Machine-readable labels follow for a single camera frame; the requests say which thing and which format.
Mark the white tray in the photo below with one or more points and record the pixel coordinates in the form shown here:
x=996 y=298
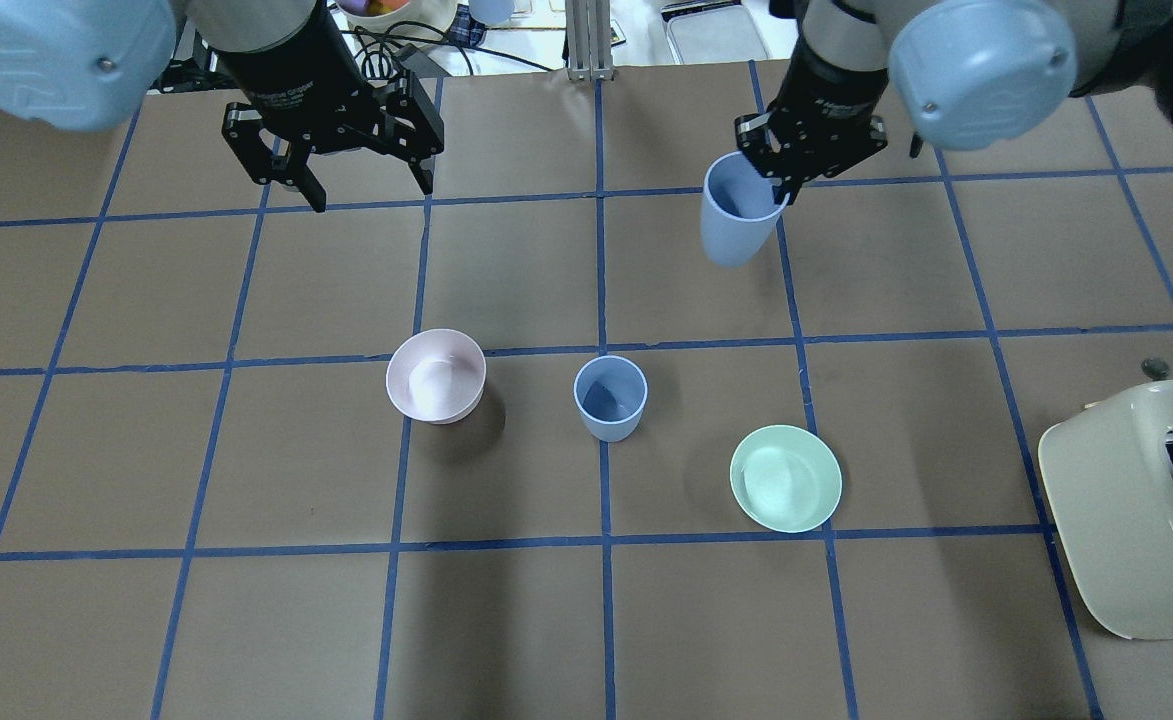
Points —
x=712 y=33

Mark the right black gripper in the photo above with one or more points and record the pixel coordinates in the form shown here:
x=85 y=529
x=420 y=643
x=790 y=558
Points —
x=834 y=88

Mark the black power adapter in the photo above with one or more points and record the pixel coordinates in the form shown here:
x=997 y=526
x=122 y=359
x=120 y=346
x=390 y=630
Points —
x=411 y=59

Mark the blue cup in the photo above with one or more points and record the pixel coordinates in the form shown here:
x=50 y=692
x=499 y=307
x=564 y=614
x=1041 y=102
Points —
x=739 y=209
x=610 y=393

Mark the pink bowl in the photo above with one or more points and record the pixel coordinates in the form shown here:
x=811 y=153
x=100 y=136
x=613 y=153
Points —
x=436 y=376

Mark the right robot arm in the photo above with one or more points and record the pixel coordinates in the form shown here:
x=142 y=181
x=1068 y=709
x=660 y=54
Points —
x=968 y=73

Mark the cream toaster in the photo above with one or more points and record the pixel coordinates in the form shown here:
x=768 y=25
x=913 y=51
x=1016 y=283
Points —
x=1108 y=473

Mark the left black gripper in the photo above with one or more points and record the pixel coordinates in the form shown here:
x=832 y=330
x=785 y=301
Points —
x=291 y=75

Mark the green bowl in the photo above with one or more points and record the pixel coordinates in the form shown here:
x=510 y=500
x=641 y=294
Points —
x=786 y=479

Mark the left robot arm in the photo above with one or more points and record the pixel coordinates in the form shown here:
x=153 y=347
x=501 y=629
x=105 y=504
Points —
x=84 y=66

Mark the bowl of coloured blocks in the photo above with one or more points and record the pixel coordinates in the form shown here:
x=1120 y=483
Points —
x=417 y=19

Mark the aluminium frame post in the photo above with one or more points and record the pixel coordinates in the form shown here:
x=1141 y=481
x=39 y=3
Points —
x=589 y=40

